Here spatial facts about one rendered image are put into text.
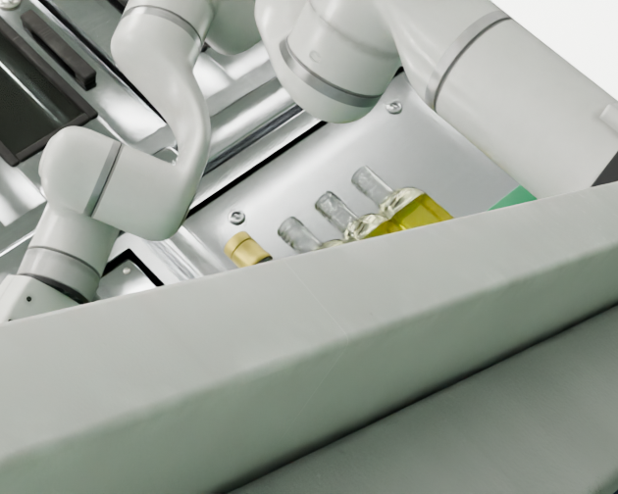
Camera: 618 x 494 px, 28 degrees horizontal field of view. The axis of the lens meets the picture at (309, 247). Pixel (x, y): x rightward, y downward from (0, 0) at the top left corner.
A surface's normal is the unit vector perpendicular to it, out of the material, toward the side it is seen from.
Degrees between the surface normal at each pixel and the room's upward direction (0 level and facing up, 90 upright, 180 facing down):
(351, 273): 90
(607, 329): 90
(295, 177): 90
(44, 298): 130
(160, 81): 99
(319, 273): 90
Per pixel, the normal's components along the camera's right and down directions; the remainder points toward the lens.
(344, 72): -0.01, 0.54
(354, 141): 0.10, -0.54
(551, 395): 0.50, -0.75
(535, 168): -0.69, 0.39
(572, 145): -0.39, -0.11
